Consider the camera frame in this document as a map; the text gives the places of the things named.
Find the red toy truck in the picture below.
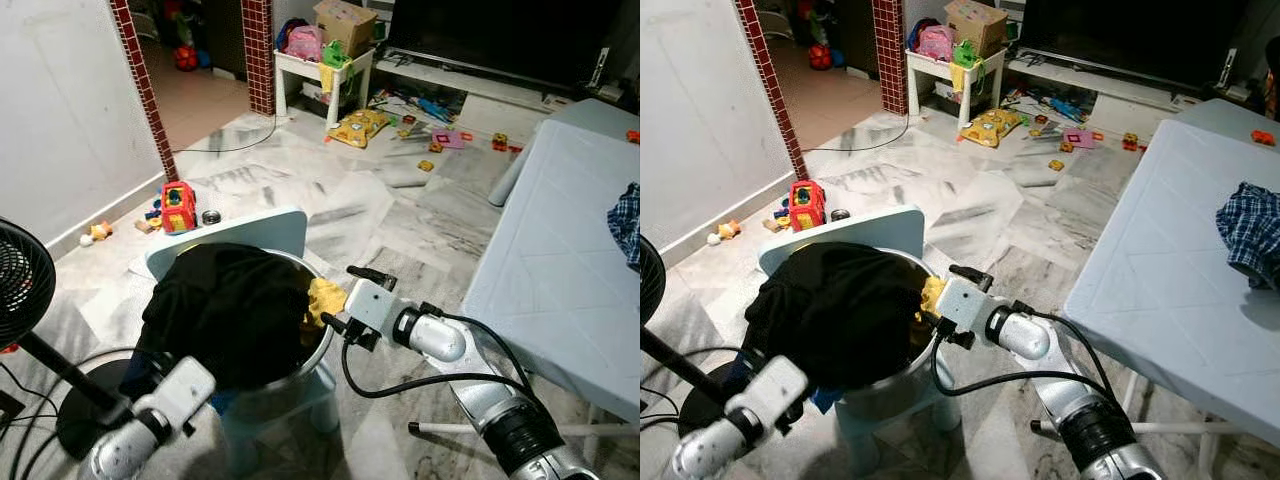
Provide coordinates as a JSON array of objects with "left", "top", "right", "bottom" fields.
[
  {"left": 788, "top": 180, "right": 826, "bottom": 233},
  {"left": 160, "top": 180, "right": 198, "bottom": 236}
]

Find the white plastic folding table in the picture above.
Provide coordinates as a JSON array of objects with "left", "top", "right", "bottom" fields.
[
  {"left": 460, "top": 98, "right": 641, "bottom": 436},
  {"left": 1063, "top": 98, "right": 1280, "bottom": 446}
]

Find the white television bench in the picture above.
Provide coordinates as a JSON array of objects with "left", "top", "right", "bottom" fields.
[
  {"left": 1005, "top": 55, "right": 1261, "bottom": 116},
  {"left": 375, "top": 55, "right": 631, "bottom": 116}
]

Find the white side table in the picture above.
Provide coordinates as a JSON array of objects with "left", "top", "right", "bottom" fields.
[
  {"left": 272, "top": 45, "right": 376, "bottom": 131},
  {"left": 905, "top": 45, "right": 1006, "bottom": 131}
]

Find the cardboard box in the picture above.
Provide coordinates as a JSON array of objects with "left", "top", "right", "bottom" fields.
[
  {"left": 313, "top": 0, "right": 379, "bottom": 56},
  {"left": 945, "top": 0, "right": 1009, "bottom": 56}
]

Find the blue plaid garment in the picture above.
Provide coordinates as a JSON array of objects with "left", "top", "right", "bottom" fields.
[
  {"left": 607, "top": 182, "right": 641, "bottom": 269},
  {"left": 1215, "top": 180, "right": 1280, "bottom": 291}
]

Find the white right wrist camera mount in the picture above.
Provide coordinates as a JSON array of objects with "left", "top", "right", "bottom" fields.
[
  {"left": 935, "top": 275, "right": 996, "bottom": 336},
  {"left": 345, "top": 277, "right": 406, "bottom": 346}
]

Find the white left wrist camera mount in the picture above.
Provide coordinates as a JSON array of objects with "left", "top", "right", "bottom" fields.
[
  {"left": 725, "top": 355, "right": 809, "bottom": 441},
  {"left": 130, "top": 357, "right": 216, "bottom": 441}
]

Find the black garment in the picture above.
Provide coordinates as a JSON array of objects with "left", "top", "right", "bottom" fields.
[
  {"left": 140, "top": 243, "right": 313, "bottom": 393},
  {"left": 745, "top": 242, "right": 926, "bottom": 393}
]

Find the yellow cloth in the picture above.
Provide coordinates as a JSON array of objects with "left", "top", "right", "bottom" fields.
[
  {"left": 300, "top": 277, "right": 348, "bottom": 346},
  {"left": 917, "top": 275, "right": 951, "bottom": 326}
]

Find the steel basin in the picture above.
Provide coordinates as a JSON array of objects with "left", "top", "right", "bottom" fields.
[
  {"left": 770, "top": 245, "right": 951, "bottom": 421},
  {"left": 150, "top": 245, "right": 336, "bottom": 421}
]

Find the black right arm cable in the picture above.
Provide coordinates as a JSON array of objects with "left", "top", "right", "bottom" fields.
[
  {"left": 930, "top": 312, "right": 1121, "bottom": 399},
  {"left": 340, "top": 312, "right": 541, "bottom": 401}
]

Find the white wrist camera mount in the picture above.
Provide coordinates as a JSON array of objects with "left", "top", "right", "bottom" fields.
[
  {"left": 725, "top": 355, "right": 809, "bottom": 441},
  {"left": 130, "top": 357, "right": 216, "bottom": 441},
  {"left": 345, "top": 277, "right": 406, "bottom": 346},
  {"left": 935, "top": 275, "right": 996, "bottom": 336}
]

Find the black standing fan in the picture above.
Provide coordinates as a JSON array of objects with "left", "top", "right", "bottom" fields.
[
  {"left": 0, "top": 215, "right": 136, "bottom": 461},
  {"left": 640, "top": 235, "right": 746, "bottom": 441}
]

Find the blue cloth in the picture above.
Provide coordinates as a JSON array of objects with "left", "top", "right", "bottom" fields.
[
  {"left": 735, "top": 355, "right": 846, "bottom": 416},
  {"left": 120, "top": 350, "right": 241, "bottom": 416}
]

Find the black television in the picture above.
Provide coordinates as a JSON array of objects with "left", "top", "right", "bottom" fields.
[
  {"left": 1015, "top": 0, "right": 1266, "bottom": 91},
  {"left": 385, "top": 0, "right": 626, "bottom": 91}
]

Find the blue pink backpack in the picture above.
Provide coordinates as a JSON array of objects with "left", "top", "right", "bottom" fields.
[{"left": 1265, "top": 35, "right": 1280, "bottom": 121}]

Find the yellow flat toy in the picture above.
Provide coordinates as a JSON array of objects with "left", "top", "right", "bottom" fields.
[
  {"left": 960, "top": 108, "right": 1026, "bottom": 149},
  {"left": 328, "top": 108, "right": 393, "bottom": 149}
]

